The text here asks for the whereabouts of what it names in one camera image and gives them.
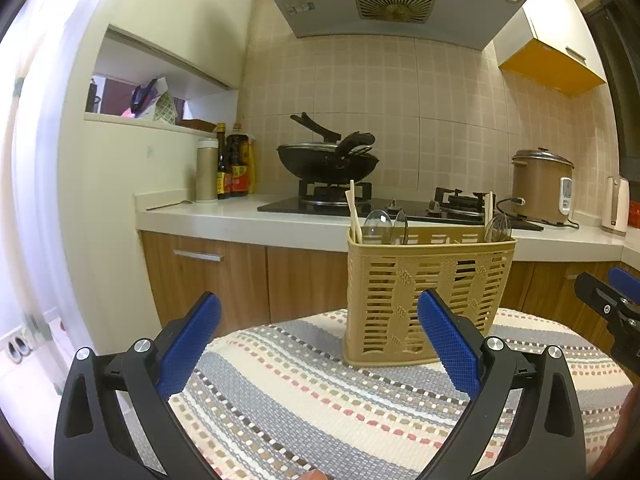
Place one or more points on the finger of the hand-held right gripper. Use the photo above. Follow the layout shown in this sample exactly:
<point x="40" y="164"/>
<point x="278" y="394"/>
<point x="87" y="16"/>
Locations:
<point x="625" y="280"/>
<point x="595" y="292"/>

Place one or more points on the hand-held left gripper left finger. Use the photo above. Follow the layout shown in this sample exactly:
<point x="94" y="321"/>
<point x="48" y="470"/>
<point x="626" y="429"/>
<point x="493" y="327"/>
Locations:
<point x="190" y="345"/>

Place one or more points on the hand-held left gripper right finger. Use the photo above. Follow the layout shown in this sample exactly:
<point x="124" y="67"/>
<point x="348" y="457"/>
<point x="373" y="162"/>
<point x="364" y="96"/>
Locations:
<point x="450" y="345"/>

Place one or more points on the beige plastic utensil basket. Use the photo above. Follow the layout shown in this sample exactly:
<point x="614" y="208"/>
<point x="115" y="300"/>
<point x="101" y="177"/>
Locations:
<point x="400" y="300"/>

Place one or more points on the light wooden chopstick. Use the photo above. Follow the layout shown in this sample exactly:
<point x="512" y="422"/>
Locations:
<point x="491" y="207"/>
<point x="355" y="210"/>
<point x="350" y="215"/>

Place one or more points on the person's right forearm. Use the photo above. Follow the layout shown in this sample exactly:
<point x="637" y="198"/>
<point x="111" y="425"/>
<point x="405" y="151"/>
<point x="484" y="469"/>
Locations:
<point x="622" y="435"/>

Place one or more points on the person's left hand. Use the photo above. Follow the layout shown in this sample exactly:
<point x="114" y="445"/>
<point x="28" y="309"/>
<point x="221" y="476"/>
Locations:
<point x="312" y="475"/>

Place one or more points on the red object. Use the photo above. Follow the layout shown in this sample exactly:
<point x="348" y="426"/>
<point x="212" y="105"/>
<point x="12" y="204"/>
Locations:
<point x="635" y="214"/>

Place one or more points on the wooden base cabinet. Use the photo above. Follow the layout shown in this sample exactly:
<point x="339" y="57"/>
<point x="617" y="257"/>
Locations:
<point x="225" y="285"/>

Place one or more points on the white electric kettle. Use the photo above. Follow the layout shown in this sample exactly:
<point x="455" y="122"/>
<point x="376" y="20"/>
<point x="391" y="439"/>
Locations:
<point x="615" y="205"/>

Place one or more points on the brown rice cooker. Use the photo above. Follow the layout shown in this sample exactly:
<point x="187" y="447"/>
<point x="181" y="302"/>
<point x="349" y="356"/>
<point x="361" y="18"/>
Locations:
<point x="537" y="185"/>

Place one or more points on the striped woven mat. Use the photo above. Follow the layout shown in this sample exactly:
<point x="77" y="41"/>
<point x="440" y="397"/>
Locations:
<point x="310" y="400"/>

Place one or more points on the stove knob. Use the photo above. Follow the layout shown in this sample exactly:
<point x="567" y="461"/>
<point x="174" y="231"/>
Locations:
<point x="393" y="205"/>
<point x="432" y="208"/>

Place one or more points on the black stove burner grate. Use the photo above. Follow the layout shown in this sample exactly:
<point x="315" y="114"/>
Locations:
<point x="462" y="202"/>
<point x="335" y="192"/>

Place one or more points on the beige cylindrical canister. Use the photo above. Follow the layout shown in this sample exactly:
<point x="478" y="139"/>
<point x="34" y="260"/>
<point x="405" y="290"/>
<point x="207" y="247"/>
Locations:
<point x="206" y="175"/>

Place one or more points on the pair of shoes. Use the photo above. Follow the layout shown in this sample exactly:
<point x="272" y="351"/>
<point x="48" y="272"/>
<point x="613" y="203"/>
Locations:
<point x="17" y="350"/>

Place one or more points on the black glass gas stove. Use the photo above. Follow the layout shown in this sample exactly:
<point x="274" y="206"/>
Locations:
<point x="300" y="206"/>

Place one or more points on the slim dark sauce bottle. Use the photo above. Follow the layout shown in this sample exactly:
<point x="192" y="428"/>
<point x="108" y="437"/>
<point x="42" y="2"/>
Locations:
<point x="222" y="170"/>

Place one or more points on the yellow bottle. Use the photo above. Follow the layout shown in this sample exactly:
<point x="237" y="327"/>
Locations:
<point x="252" y="170"/>

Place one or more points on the large soy sauce bottle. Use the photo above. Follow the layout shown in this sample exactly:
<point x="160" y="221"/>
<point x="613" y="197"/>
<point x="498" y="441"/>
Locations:
<point x="238" y="165"/>

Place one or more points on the brown woven tray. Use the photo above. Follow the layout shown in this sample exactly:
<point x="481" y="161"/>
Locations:
<point x="197" y="124"/>

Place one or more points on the black wok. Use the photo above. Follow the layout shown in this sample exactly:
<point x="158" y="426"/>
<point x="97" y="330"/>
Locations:
<point x="320" y="165"/>

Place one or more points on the colourful bag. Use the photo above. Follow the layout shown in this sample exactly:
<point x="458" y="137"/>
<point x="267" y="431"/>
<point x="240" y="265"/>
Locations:
<point x="152" y="100"/>

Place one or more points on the dark object on ledge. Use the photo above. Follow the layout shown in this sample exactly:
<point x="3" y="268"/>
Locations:
<point x="93" y="97"/>

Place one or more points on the grey range hood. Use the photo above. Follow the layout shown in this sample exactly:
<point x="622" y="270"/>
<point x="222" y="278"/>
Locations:
<point x="390" y="5"/>

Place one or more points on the yellow and white wall cabinet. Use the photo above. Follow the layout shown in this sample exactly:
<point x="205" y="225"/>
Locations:
<point x="555" y="55"/>

